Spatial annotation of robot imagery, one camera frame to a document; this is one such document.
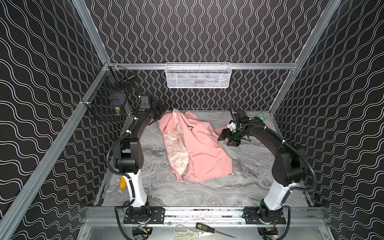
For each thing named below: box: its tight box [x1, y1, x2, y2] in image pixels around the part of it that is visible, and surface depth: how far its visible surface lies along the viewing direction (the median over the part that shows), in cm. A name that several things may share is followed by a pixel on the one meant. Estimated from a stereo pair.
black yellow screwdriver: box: [195, 222, 236, 239], surface depth 71 cm
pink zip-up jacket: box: [158, 109, 233, 184], surface depth 96 cm
